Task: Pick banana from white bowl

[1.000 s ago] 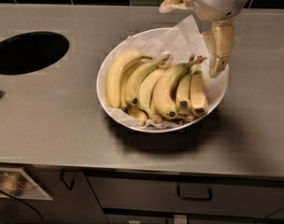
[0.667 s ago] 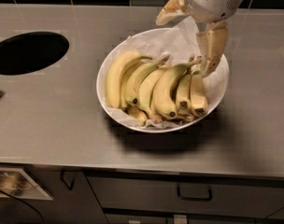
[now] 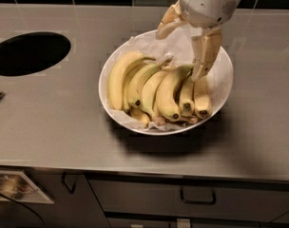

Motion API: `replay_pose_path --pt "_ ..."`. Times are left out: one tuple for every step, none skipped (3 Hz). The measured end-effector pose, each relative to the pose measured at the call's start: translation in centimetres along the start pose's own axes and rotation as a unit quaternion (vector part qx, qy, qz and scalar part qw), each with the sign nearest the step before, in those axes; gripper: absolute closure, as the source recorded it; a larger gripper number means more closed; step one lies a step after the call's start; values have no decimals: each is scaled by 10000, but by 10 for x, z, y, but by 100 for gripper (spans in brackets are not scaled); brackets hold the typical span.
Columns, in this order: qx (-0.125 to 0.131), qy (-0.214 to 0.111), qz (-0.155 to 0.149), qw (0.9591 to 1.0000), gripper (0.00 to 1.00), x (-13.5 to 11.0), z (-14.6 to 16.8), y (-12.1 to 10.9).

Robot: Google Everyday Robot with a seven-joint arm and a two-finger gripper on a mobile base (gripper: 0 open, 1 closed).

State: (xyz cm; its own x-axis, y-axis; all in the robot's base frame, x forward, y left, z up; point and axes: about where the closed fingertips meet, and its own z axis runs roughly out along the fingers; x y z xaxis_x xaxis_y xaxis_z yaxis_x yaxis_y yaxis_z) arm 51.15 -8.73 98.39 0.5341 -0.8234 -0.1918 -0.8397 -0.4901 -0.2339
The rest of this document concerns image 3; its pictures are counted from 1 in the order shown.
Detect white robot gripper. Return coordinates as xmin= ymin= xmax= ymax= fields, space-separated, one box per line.
xmin=156 ymin=0 xmax=241 ymax=82

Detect large central yellow banana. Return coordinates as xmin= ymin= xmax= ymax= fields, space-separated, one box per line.
xmin=155 ymin=65 xmax=193 ymax=122

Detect rightmost yellow banana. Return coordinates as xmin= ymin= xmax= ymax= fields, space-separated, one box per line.
xmin=194 ymin=78 xmax=212 ymax=119

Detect leftmost yellow banana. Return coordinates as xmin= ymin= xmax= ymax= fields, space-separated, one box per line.
xmin=106 ymin=51 xmax=155 ymax=110

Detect small lower yellow banana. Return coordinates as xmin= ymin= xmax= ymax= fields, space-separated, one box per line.
xmin=129 ymin=107 xmax=150 ymax=128

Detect white ceramic bowl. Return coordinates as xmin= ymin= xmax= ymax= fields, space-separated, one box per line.
xmin=98 ymin=28 xmax=234 ymax=136

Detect black round countertop hole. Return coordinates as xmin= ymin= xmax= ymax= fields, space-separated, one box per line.
xmin=0 ymin=31 xmax=71 ymax=76

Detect grey drawer front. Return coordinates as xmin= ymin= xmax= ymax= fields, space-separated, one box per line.
xmin=90 ymin=180 xmax=289 ymax=221

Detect grey cabinet door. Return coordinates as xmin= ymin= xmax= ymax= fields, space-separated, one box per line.
xmin=28 ymin=169 xmax=109 ymax=228

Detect black drawer handle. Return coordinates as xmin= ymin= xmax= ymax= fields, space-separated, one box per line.
xmin=180 ymin=187 xmax=217 ymax=205

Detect black cabinet door handle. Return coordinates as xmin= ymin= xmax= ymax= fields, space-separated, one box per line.
xmin=61 ymin=172 xmax=78 ymax=195

